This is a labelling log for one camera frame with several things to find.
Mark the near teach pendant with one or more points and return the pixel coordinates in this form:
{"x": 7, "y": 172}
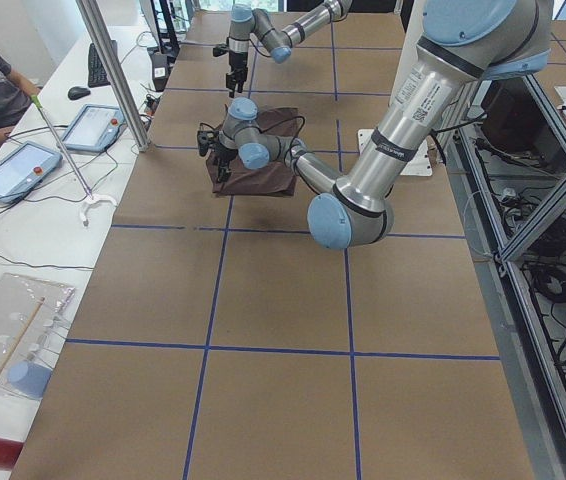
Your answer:
{"x": 24, "y": 168}

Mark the teach pendant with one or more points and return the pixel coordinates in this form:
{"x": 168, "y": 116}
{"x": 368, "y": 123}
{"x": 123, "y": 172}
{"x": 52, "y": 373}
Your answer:
{"x": 24, "y": 168}
{"x": 94, "y": 129}

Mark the aluminium frame post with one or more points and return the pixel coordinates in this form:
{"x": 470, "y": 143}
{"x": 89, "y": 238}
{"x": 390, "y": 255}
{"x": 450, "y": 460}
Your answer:
{"x": 99, "y": 34}

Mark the black keyboard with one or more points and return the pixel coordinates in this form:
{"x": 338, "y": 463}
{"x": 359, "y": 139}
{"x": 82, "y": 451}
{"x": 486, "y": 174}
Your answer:
{"x": 97, "y": 74}

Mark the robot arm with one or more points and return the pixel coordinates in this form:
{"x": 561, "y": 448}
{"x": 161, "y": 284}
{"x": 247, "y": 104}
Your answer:
{"x": 247, "y": 22}
{"x": 461, "y": 42}

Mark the black computer mouse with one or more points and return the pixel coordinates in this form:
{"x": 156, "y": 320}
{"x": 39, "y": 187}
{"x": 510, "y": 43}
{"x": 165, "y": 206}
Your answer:
{"x": 77, "y": 92}

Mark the wooden rod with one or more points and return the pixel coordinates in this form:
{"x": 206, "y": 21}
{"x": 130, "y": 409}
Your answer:
{"x": 9, "y": 352}

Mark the white plastic hook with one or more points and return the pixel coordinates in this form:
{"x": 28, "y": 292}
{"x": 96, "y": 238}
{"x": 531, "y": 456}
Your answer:
{"x": 91, "y": 201}

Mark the green handled metal rod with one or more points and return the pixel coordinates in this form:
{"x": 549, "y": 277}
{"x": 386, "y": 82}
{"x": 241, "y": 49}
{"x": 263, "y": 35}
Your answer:
{"x": 63, "y": 149}

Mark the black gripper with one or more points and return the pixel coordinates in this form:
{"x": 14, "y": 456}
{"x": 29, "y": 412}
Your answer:
{"x": 223, "y": 153}
{"x": 236, "y": 64}

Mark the far teach pendant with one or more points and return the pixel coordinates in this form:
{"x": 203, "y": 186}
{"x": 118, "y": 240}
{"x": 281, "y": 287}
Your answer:
{"x": 94, "y": 129}

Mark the aluminium frame structure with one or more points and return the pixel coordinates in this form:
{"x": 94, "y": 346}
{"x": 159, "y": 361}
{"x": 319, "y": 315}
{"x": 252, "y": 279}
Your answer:
{"x": 505, "y": 145}

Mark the blue plastic container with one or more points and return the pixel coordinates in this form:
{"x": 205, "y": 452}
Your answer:
{"x": 29, "y": 378}

